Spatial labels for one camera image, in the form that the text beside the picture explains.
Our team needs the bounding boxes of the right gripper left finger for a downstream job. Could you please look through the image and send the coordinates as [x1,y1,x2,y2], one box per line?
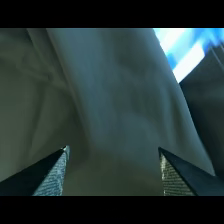
[0,145,71,197]

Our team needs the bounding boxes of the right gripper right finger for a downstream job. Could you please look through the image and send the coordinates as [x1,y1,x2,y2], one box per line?
[157,146,224,197]

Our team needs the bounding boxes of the grey garment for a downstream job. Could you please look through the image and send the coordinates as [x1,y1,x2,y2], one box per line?
[0,27,224,197]

